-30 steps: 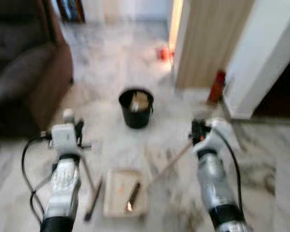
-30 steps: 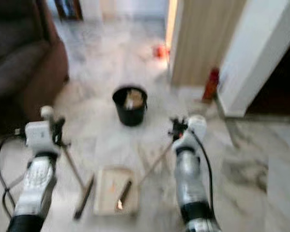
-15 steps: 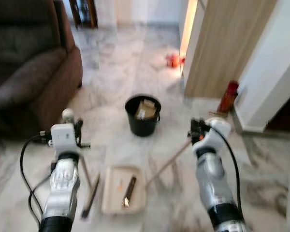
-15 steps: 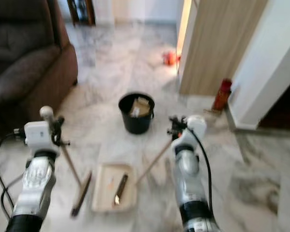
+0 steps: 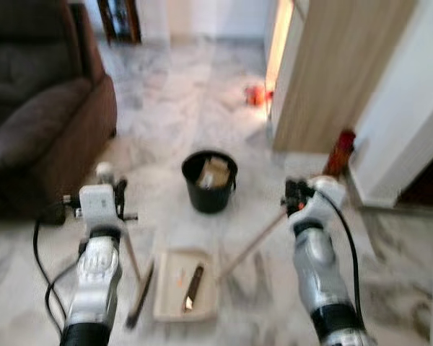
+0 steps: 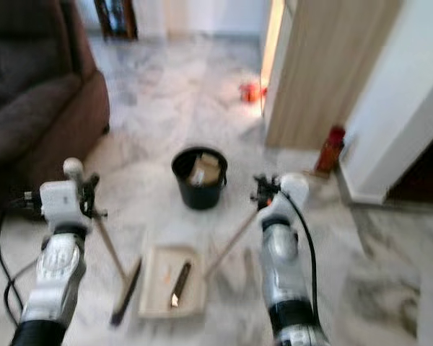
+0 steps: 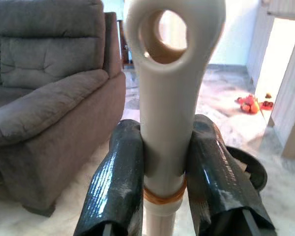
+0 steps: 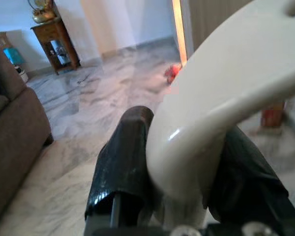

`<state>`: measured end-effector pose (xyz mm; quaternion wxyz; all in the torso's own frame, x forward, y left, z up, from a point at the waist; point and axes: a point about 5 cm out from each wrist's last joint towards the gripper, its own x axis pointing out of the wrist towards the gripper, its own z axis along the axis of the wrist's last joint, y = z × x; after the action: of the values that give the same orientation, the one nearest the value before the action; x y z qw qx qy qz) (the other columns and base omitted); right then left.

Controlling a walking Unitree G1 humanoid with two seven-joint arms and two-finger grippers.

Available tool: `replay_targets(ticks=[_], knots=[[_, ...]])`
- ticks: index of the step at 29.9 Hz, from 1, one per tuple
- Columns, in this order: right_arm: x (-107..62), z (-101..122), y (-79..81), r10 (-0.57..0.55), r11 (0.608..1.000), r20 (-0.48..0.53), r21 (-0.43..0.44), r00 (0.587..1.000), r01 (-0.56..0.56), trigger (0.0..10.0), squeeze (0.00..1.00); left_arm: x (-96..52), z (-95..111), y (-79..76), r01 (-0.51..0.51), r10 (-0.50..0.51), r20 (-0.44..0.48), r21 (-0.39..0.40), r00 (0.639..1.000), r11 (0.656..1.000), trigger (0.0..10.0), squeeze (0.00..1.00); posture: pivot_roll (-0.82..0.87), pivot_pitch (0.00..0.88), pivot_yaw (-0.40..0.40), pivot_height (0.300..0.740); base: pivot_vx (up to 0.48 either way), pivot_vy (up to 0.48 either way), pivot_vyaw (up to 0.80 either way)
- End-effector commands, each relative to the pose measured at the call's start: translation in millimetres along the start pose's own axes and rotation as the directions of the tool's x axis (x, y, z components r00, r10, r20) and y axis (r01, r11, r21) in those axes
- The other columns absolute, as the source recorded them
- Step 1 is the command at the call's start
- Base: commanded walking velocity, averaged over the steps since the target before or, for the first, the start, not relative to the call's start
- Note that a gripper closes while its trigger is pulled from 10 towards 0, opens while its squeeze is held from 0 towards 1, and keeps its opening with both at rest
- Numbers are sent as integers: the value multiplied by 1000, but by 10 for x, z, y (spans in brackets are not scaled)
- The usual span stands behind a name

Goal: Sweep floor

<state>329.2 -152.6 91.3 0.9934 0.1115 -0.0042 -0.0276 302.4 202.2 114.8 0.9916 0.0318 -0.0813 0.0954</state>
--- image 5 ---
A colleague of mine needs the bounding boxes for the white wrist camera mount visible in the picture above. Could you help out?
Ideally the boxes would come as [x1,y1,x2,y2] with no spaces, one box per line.
[303,175,348,225]
[79,184,118,231]

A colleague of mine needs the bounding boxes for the light wooden door panel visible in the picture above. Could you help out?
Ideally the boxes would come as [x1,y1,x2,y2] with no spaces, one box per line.
[271,0,420,154]

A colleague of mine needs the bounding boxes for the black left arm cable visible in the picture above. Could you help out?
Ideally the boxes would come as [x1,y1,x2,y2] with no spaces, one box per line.
[32,201,84,337]

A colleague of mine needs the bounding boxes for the wooden stick broom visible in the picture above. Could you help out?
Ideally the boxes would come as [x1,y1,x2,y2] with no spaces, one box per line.
[94,161,158,331]

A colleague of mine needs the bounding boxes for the dark brown sofa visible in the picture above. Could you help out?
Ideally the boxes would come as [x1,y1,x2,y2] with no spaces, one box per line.
[0,0,119,218]

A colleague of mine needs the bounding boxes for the dark wooden furniture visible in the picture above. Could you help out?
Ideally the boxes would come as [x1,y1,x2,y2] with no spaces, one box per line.
[97,0,142,45]

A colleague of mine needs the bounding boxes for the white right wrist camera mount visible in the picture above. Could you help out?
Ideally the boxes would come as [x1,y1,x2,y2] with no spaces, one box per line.
[303,175,348,225]

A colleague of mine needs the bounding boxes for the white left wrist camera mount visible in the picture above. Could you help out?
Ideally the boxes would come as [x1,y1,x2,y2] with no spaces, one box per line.
[79,184,118,231]

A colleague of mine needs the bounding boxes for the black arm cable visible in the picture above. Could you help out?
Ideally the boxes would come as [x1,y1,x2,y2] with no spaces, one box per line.
[32,201,84,337]
[320,190,364,319]

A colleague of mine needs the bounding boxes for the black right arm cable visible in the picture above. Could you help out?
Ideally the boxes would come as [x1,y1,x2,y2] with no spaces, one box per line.
[320,190,364,319]

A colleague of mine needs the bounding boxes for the crumpled brown paper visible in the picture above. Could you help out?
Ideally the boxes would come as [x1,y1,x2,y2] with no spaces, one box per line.
[198,158,232,190]

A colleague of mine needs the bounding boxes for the red bottle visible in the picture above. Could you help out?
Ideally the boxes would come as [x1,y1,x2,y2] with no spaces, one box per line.
[323,128,357,179]

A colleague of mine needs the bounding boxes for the dark strip of rubbish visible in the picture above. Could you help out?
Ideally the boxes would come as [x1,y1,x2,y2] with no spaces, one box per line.
[183,264,205,313]

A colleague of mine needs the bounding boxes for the small red orange item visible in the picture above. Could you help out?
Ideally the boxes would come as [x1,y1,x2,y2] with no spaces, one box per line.
[245,84,274,108]

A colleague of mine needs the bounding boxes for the black bucket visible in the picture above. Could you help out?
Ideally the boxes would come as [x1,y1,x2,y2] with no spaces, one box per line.
[181,149,240,215]

